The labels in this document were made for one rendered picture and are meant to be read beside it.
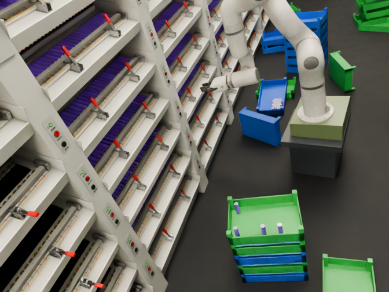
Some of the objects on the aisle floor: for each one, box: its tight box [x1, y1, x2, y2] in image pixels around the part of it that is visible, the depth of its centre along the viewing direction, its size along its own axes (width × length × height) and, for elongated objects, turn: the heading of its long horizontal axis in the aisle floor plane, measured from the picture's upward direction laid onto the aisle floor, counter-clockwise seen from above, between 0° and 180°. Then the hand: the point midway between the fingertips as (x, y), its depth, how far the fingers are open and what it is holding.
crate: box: [256, 77, 288, 115], centre depth 252 cm, size 30×20×8 cm
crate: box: [241, 272, 309, 283], centre depth 155 cm, size 30×20×8 cm
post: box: [0, 24, 168, 292], centre depth 111 cm, size 20×9×178 cm, turn 88°
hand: (204, 87), depth 183 cm, fingers open, 3 cm apart
